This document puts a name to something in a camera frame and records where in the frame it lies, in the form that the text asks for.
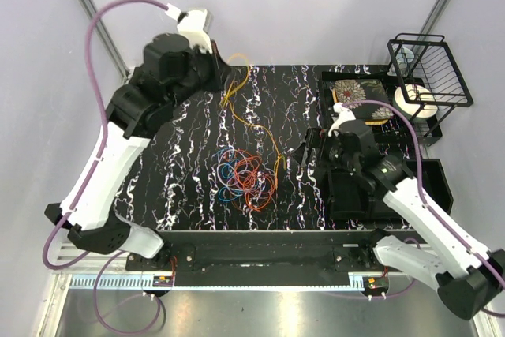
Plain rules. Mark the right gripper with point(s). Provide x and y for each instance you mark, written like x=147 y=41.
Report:
x=316 y=138

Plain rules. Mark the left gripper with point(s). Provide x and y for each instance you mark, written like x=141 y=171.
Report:
x=221 y=69

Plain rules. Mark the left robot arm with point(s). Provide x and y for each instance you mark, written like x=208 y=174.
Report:
x=175 y=67

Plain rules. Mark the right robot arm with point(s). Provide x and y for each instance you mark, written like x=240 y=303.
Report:
x=464 y=272

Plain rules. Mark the black bin left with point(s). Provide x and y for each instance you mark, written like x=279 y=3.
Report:
x=344 y=199

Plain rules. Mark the black bin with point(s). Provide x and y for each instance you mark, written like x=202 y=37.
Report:
x=344 y=199
x=436 y=184

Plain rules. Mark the black marble pattern mat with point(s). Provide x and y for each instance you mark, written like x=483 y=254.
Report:
x=174 y=184

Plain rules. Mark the floral black cushion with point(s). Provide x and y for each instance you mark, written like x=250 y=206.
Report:
x=355 y=90

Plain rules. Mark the black tray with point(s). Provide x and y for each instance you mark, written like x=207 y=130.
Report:
x=397 y=130

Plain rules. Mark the white plate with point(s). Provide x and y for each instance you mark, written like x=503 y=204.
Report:
x=418 y=105

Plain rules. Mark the black bin right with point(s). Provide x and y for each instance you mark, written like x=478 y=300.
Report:
x=436 y=184

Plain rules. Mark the white cup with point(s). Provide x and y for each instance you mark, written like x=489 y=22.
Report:
x=404 y=58

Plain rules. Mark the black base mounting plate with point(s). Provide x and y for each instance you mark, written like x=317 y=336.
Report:
x=325 y=248

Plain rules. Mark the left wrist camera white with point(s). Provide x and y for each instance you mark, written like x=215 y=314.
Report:
x=194 y=25

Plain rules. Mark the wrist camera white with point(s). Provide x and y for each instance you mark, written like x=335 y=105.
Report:
x=343 y=114
x=194 y=25

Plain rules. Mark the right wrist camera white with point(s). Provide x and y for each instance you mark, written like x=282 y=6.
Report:
x=343 y=114

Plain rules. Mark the black wire dish rack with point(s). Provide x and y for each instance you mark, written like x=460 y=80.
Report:
x=436 y=69

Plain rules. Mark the aluminium rail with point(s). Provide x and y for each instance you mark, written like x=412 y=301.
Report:
x=348 y=275

